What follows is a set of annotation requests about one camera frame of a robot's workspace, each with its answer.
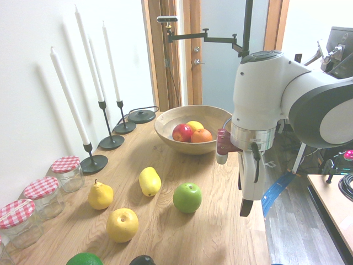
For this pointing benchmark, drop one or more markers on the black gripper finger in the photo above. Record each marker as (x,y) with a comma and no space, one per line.
(245,208)

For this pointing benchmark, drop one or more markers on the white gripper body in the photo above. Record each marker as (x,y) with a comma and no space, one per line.
(248,176)

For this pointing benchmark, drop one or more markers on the orange fruit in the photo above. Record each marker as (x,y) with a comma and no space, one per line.
(202,136)

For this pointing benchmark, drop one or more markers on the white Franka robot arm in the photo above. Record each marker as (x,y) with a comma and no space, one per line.
(256,91)

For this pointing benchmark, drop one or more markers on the green apple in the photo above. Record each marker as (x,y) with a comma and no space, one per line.
(187,198)

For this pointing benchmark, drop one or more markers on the round yellow lemon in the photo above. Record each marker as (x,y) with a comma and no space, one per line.
(195,125)

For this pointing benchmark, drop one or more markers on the round wooden bowl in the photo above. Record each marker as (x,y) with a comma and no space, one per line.
(179,143)

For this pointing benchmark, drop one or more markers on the red apple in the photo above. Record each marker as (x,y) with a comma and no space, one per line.
(181,133)

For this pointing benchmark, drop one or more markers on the black table clamp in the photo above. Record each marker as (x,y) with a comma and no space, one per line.
(329,169)

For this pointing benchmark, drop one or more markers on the wooden robot side table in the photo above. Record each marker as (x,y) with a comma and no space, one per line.
(333,204)

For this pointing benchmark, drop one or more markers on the oblong yellow lemon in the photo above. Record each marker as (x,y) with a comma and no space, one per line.
(149,182)

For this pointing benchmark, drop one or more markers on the red emergency stop button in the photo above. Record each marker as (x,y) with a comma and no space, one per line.
(348,154)

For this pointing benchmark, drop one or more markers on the wooden door frosted glass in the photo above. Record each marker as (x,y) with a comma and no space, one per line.
(229,69)

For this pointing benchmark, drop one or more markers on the black round fruit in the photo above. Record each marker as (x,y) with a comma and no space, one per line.
(143,260)

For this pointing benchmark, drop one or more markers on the yellow apple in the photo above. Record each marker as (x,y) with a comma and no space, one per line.
(122,226)

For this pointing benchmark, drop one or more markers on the silver door lock knob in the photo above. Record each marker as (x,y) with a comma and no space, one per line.
(196,49)

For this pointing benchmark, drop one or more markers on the tall black candle holder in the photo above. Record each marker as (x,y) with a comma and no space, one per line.
(111,143)

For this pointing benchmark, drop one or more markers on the yellow pear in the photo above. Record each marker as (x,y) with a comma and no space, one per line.
(100,197)

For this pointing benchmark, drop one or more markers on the black vertical stand pole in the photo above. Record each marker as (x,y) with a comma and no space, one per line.
(247,25)

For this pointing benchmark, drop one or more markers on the black computer monitor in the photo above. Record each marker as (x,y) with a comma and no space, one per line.
(340,36)

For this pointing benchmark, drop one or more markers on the green lime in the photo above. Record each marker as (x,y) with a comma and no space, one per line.
(84,260)

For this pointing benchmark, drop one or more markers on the glass jar red checked lid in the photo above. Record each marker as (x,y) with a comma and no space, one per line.
(19,223)
(67,176)
(44,198)

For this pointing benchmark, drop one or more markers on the tall white taper candle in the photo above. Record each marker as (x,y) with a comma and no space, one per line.
(88,52)

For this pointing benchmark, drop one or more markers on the wrist camera on maroon mount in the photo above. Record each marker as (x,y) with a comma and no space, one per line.
(224,143)

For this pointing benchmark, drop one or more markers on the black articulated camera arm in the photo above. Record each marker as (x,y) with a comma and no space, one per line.
(193,36)

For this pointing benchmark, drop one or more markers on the wooden door frame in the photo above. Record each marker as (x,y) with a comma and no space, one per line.
(154,55)

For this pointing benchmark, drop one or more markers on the grey exterior camera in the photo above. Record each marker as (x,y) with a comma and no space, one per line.
(167,19)

